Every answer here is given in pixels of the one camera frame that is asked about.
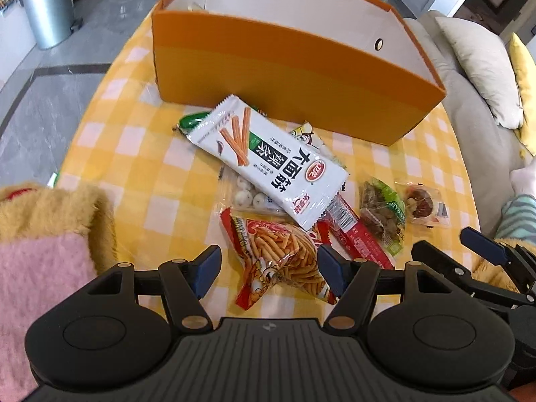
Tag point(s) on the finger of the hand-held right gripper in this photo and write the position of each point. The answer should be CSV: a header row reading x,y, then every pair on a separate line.
x,y
439,259
485,245

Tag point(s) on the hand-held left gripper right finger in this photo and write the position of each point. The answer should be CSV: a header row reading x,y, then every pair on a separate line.
x,y
331,270

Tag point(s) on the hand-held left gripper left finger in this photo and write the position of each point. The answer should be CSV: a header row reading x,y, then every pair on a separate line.
x,y
207,270

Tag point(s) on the long red snack packet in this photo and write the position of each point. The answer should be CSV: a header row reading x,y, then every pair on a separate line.
x,y
360,238

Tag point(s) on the red fries snack packet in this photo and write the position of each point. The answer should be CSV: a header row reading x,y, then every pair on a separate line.
x,y
276,251

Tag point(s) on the clear packet of nuts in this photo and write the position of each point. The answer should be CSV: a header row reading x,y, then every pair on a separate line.
x,y
418,203

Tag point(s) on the green packet of brown snacks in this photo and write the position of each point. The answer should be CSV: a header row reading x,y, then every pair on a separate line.
x,y
381,213

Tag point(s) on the clear packet of white balls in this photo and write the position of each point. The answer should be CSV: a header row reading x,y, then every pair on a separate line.
x,y
245,197

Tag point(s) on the white spicy strip packet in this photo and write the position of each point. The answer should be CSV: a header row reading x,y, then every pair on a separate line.
x,y
268,155

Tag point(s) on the yellow and white snack packet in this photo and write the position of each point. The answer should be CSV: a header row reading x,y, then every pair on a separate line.
x,y
312,138

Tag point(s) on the green sausage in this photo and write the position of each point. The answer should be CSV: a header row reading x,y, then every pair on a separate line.
x,y
190,122

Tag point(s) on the orange cardboard box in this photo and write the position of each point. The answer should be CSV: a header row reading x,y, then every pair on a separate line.
x,y
293,75

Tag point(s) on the person's striped clothing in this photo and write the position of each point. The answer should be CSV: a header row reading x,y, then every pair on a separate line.
x,y
519,217

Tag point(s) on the beige sofa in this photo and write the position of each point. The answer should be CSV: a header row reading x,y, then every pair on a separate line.
x,y
473,142

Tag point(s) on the yellow checkered tablecloth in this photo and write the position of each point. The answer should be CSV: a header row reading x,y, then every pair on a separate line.
x,y
138,167

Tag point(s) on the fuzzy yellow and pink plush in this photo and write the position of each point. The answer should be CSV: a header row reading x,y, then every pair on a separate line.
x,y
46,234

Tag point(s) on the yellow cushion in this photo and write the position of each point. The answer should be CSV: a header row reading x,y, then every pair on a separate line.
x,y
525,79

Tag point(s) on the white cushion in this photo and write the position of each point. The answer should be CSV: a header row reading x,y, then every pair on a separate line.
x,y
481,63

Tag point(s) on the metal trash can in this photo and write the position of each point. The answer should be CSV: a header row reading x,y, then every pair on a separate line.
x,y
46,4

